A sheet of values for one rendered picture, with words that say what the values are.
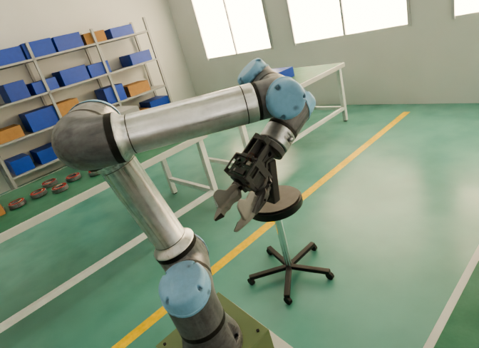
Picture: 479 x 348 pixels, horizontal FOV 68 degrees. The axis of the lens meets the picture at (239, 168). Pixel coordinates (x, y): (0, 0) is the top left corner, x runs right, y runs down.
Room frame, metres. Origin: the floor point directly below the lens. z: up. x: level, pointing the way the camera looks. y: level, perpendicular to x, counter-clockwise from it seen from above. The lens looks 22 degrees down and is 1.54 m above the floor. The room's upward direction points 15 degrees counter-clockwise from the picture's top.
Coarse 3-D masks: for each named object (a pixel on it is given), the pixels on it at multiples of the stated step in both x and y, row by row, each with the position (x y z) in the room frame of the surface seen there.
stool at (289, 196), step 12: (288, 192) 1.86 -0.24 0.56; (300, 192) 1.84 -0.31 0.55; (276, 204) 1.76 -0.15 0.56; (288, 204) 1.72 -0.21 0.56; (300, 204) 1.74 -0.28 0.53; (264, 216) 1.69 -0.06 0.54; (276, 216) 1.67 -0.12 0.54; (288, 216) 1.69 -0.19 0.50; (276, 252) 1.99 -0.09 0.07; (288, 252) 1.82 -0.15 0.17; (300, 252) 1.92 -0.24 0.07; (288, 264) 1.82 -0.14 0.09; (252, 276) 1.82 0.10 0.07; (264, 276) 1.82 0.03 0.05; (288, 276) 1.73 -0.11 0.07; (288, 288) 1.63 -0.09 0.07; (288, 300) 1.57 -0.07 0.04
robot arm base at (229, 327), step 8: (224, 312) 0.67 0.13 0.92; (224, 320) 0.65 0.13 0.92; (232, 320) 0.68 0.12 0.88; (224, 328) 0.64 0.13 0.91; (232, 328) 0.66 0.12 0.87; (208, 336) 0.61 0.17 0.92; (216, 336) 0.62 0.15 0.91; (224, 336) 0.62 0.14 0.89; (232, 336) 0.64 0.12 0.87; (240, 336) 0.65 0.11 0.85; (184, 344) 0.64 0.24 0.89; (192, 344) 0.61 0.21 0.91; (200, 344) 0.61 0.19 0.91; (208, 344) 0.61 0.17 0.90; (216, 344) 0.61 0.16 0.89; (224, 344) 0.61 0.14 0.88; (232, 344) 0.62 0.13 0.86; (240, 344) 0.64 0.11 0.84
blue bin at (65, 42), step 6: (60, 36) 6.04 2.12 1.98; (66, 36) 6.10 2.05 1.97; (72, 36) 6.15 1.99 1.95; (78, 36) 6.21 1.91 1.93; (54, 42) 5.98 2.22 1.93; (60, 42) 6.02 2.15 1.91; (66, 42) 6.08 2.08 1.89; (72, 42) 6.13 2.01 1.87; (78, 42) 6.19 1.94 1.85; (60, 48) 6.00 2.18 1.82; (66, 48) 6.06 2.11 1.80
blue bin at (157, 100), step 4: (156, 96) 7.19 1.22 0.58; (160, 96) 7.03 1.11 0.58; (164, 96) 6.92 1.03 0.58; (148, 100) 7.00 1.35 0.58; (152, 100) 6.87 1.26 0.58; (156, 100) 6.80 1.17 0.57; (160, 100) 6.86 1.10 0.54; (164, 100) 6.90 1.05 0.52; (168, 100) 6.96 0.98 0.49; (140, 104) 6.99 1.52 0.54; (144, 104) 6.88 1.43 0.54; (148, 104) 6.75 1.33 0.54; (152, 104) 6.73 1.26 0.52; (156, 104) 6.78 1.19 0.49; (160, 104) 6.84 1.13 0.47; (164, 104) 6.88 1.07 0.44
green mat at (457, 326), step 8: (472, 280) 0.72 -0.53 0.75; (464, 288) 0.70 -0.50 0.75; (472, 288) 0.70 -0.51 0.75; (464, 296) 0.68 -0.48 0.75; (472, 296) 0.67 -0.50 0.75; (456, 304) 0.66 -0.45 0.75; (464, 304) 0.65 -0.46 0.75; (472, 304) 0.65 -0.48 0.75; (456, 312) 0.64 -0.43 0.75; (464, 312) 0.63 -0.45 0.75; (472, 312) 0.63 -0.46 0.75; (448, 320) 0.62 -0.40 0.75; (456, 320) 0.62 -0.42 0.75; (464, 320) 0.61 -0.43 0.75; (472, 320) 0.61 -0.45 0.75; (448, 328) 0.60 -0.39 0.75; (456, 328) 0.60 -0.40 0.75; (464, 328) 0.59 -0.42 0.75; (472, 328) 0.59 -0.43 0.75; (440, 336) 0.59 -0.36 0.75; (448, 336) 0.58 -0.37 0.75; (456, 336) 0.58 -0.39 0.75; (464, 336) 0.57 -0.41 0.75; (472, 336) 0.57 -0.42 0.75; (440, 344) 0.57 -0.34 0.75; (448, 344) 0.56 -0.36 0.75; (456, 344) 0.56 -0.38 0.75; (464, 344) 0.55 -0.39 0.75; (472, 344) 0.55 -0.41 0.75
